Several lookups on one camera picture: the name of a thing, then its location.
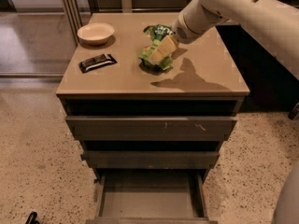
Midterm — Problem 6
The grey drawer cabinet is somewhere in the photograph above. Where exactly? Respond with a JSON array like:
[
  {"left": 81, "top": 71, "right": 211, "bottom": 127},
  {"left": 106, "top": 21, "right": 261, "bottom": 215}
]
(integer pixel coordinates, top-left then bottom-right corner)
[{"left": 55, "top": 11, "right": 250, "bottom": 224}]

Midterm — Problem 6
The grey middle drawer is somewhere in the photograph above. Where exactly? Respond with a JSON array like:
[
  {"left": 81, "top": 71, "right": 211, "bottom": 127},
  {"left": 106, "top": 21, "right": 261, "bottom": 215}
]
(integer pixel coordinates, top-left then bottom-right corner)
[{"left": 82, "top": 151, "right": 219, "bottom": 169}]

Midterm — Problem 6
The green rice chip bag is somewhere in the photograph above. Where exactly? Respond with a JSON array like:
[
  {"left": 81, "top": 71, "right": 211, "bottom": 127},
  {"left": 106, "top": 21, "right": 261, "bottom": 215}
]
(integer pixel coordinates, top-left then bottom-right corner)
[{"left": 138, "top": 24, "right": 173, "bottom": 71}]

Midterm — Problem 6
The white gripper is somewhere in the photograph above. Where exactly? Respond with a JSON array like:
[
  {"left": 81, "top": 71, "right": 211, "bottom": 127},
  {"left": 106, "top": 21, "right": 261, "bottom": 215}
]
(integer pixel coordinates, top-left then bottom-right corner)
[{"left": 149, "top": 15, "right": 202, "bottom": 64}]

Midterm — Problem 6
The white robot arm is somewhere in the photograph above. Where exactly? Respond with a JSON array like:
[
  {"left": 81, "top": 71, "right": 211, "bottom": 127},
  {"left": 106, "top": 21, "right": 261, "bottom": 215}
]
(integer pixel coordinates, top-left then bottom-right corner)
[{"left": 174, "top": 0, "right": 299, "bottom": 224}]

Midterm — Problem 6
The black object on floor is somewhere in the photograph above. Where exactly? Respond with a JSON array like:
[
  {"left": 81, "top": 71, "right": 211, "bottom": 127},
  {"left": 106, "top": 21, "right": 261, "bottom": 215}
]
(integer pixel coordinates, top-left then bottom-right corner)
[{"left": 25, "top": 211, "right": 40, "bottom": 224}]

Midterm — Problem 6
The grey open bottom drawer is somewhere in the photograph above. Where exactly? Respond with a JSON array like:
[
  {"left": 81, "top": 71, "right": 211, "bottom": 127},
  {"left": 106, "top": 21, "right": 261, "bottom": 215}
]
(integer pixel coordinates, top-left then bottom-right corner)
[{"left": 85, "top": 170, "right": 218, "bottom": 224}]

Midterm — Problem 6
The grey top drawer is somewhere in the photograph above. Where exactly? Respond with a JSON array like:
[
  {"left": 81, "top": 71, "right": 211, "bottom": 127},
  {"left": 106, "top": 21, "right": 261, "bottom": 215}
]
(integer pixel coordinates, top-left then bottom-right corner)
[{"left": 66, "top": 116, "right": 236, "bottom": 141}]

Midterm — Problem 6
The white ceramic bowl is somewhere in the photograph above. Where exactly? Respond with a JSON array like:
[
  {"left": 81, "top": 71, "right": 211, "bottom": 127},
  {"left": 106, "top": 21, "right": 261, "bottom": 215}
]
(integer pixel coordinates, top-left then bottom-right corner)
[{"left": 77, "top": 22, "right": 115, "bottom": 46}]

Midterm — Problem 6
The black snack bar wrapper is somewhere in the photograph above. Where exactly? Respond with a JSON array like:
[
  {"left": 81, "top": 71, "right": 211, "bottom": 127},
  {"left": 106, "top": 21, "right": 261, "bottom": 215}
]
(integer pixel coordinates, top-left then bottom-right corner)
[{"left": 78, "top": 53, "right": 117, "bottom": 73}]

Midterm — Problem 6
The dark object at right edge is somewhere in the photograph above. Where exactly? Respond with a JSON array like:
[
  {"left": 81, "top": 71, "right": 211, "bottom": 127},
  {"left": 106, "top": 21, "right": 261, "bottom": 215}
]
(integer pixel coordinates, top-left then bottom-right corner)
[{"left": 288, "top": 102, "right": 299, "bottom": 120}]

